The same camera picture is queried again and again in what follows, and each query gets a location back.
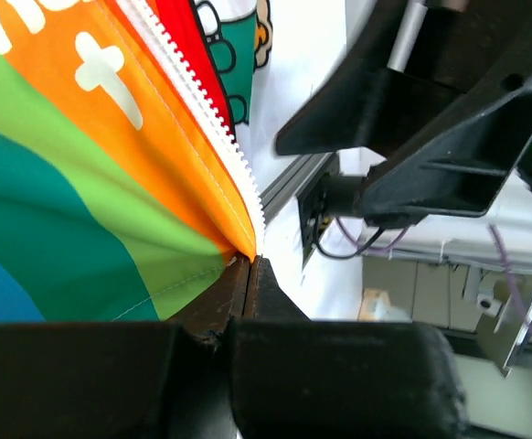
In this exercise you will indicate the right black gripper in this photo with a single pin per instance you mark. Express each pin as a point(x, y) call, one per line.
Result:
point(450, 92)

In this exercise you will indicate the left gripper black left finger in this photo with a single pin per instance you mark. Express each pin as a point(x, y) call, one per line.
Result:
point(123, 379)

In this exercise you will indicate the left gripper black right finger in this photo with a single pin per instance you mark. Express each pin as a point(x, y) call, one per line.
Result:
point(292, 377)

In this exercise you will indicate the rainbow hooded kids jacket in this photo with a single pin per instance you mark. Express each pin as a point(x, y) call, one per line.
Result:
point(135, 141)

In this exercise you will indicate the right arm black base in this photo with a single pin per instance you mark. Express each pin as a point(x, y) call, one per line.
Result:
point(327, 196)

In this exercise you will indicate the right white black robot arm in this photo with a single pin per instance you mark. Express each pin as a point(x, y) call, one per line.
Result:
point(468, 237)

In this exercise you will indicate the aluminium front rail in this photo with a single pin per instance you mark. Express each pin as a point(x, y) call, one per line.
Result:
point(291, 180)

